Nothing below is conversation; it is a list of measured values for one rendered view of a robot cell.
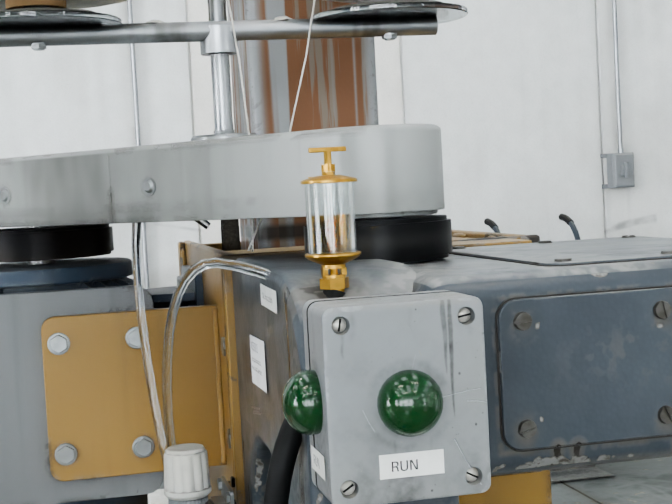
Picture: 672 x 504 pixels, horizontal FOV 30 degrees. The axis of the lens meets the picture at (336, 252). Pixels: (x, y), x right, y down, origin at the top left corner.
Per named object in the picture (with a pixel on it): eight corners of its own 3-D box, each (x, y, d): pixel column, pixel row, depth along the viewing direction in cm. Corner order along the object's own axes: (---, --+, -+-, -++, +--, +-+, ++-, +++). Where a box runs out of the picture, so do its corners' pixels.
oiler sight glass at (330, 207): (313, 254, 62) (309, 184, 62) (303, 252, 65) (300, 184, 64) (362, 251, 63) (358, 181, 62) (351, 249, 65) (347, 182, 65)
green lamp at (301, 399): (290, 443, 56) (286, 376, 55) (278, 431, 59) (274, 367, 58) (345, 438, 56) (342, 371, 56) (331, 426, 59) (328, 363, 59)
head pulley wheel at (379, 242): (322, 268, 71) (319, 224, 71) (293, 260, 80) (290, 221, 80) (472, 257, 73) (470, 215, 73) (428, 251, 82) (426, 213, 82)
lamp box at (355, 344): (331, 510, 55) (320, 307, 55) (311, 487, 60) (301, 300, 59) (492, 492, 57) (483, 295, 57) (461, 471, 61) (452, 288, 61)
